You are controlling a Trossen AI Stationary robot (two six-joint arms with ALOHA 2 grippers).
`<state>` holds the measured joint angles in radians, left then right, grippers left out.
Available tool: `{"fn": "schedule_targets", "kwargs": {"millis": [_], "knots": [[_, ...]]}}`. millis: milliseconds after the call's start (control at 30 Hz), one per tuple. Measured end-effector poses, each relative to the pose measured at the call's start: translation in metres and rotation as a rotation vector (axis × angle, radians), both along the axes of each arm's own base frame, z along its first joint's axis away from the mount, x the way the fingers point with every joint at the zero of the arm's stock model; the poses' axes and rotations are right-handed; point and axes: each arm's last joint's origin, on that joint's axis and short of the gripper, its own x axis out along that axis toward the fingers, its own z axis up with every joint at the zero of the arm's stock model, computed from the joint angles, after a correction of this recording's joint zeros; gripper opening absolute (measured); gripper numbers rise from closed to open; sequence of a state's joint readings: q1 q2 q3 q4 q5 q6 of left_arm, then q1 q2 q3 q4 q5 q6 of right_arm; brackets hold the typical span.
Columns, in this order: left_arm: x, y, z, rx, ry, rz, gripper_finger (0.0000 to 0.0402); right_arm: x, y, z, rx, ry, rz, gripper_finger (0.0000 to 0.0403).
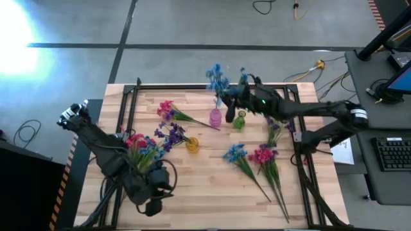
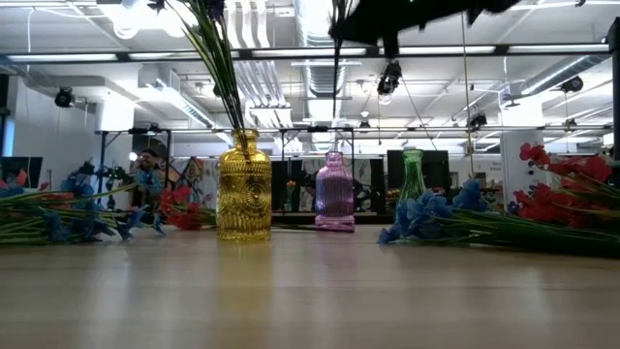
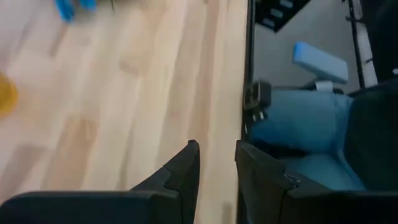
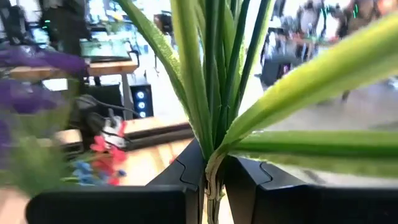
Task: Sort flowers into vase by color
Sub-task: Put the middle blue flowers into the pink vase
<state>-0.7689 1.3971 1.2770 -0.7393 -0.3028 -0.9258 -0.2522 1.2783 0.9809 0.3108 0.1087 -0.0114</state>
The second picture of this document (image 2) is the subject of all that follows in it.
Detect person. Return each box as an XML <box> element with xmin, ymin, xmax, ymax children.
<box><xmin>128</xmin><ymin>147</ymin><xmax>167</xmax><ymax>214</ymax></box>

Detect colourful patterned board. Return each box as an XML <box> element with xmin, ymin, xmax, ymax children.
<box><xmin>167</xmin><ymin>155</ymin><xmax>219</xmax><ymax>209</ymax></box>

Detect pink ribbed glass vase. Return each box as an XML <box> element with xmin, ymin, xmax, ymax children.
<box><xmin>314</xmin><ymin>150</ymin><xmax>357</xmax><ymax>233</ymax></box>

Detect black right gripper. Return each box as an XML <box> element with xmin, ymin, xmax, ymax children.
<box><xmin>338</xmin><ymin>0</ymin><xmax>523</xmax><ymax>59</ymax></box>

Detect green glass vase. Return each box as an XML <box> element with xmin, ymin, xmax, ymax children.
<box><xmin>395</xmin><ymin>148</ymin><xmax>429</xmax><ymax>217</ymax></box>

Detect background small flower vase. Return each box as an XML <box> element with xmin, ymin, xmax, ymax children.
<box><xmin>283</xmin><ymin>179</ymin><xmax>297</xmax><ymax>213</ymax></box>

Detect background black robot arms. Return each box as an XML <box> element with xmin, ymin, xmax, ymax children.
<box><xmin>62</xmin><ymin>159</ymin><xmax>128</xmax><ymax>209</ymax></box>

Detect yellow embossed glass vase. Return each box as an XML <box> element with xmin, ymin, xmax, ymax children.
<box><xmin>216</xmin><ymin>128</ymin><xmax>273</xmax><ymax>242</ymax></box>

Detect silver ventilation duct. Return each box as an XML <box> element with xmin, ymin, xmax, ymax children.
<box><xmin>293</xmin><ymin>0</ymin><xmax>353</xmax><ymax>151</ymax></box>

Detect black background monitor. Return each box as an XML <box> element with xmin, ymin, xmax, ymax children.
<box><xmin>0</xmin><ymin>155</ymin><xmax>44</xmax><ymax>191</ymax></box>
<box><xmin>386</xmin><ymin>148</ymin><xmax>450</xmax><ymax>205</ymax></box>

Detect white cabinet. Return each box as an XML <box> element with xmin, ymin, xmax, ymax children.
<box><xmin>501</xmin><ymin>129</ymin><xmax>548</xmax><ymax>209</ymax></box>

